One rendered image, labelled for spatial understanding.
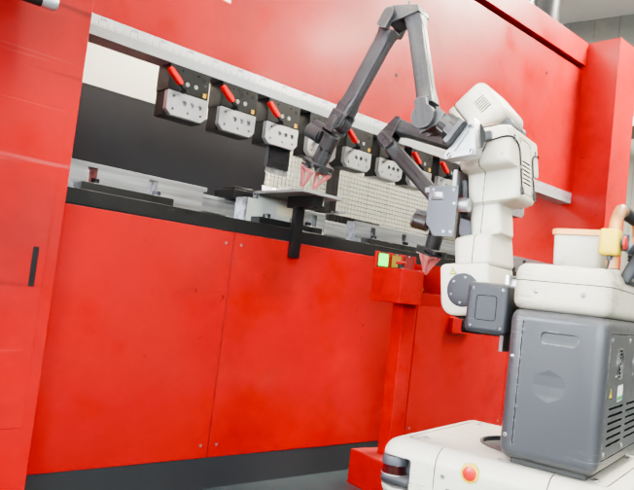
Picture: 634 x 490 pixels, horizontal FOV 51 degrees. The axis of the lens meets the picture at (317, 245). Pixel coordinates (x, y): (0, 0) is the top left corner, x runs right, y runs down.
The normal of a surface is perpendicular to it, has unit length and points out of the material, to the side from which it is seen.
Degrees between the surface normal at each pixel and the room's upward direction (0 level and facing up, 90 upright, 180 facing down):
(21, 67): 90
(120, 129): 90
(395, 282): 90
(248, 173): 90
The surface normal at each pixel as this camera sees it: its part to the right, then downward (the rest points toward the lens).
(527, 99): 0.67, 0.03
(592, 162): -0.74, -0.13
